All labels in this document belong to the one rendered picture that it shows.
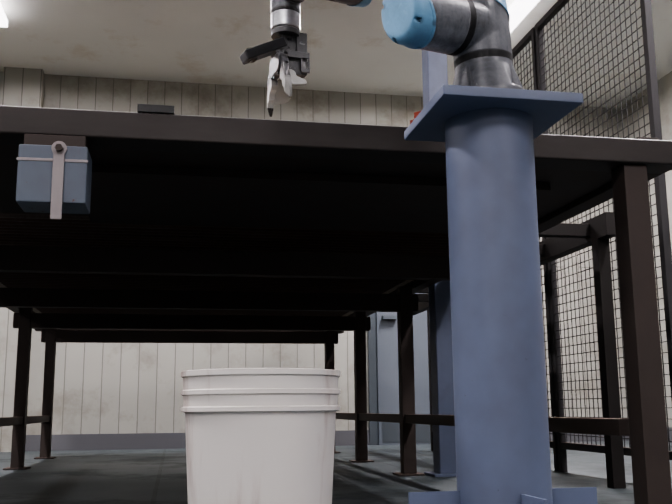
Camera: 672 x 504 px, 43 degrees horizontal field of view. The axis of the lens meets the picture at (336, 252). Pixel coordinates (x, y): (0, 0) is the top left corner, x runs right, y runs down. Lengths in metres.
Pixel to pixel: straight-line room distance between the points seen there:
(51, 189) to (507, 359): 0.95
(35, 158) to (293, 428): 0.76
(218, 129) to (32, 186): 0.39
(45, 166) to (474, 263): 0.87
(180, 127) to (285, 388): 0.64
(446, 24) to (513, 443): 0.77
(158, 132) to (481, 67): 0.68
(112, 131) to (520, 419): 1.00
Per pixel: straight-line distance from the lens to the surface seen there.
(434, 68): 4.21
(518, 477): 1.56
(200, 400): 1.54
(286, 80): 2.06
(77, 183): 1.80
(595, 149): 2.07
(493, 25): 1.73
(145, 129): 1.84
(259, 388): 1.49
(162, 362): 6.95
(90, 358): 6.98
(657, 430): 2.05
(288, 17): 2.17
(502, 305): 1.56
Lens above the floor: 0.30
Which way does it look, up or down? 10 degrees up
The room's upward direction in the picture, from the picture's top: 1 degrees counter-clockwise
